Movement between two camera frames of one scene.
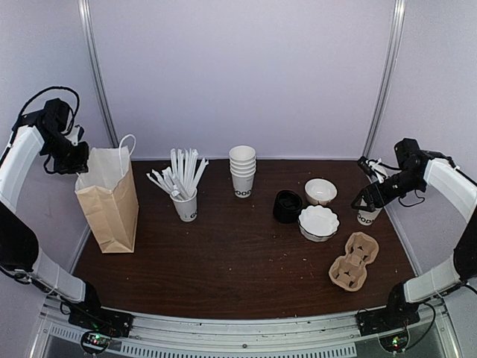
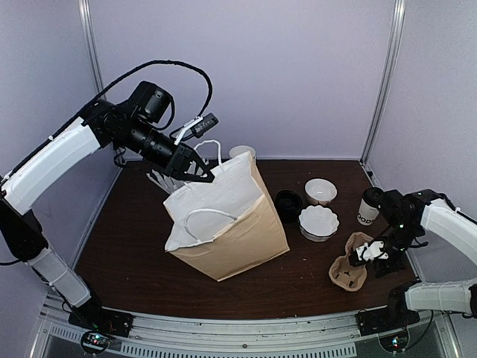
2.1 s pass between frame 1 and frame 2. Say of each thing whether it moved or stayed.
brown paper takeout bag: moved
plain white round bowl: stayed
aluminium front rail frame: stayed
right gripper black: moved
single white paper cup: stayed
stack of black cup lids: stayed
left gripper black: moved
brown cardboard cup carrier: stayed
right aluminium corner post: stayed
